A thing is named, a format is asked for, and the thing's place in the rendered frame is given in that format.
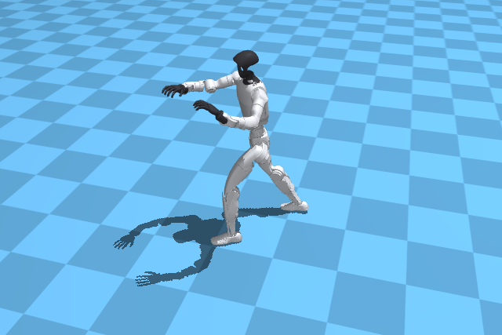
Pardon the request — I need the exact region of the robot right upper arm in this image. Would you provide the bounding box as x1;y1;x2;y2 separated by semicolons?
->
204;71;240;93

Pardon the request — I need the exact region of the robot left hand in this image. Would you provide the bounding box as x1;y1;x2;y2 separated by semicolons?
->
193;100;227;124

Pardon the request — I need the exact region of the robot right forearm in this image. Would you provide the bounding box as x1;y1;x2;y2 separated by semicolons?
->
182;79;209;95

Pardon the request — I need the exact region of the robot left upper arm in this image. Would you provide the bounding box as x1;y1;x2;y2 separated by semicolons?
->
247;88;268;130

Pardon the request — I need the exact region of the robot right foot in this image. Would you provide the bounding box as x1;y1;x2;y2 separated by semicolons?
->
280;201;309;211

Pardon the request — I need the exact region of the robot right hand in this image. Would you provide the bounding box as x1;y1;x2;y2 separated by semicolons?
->
162;84;188;98

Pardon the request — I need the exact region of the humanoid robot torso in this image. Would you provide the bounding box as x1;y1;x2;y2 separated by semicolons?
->
236;77;270;150

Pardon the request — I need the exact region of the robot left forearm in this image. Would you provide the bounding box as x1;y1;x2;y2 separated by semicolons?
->
219;113;258;130

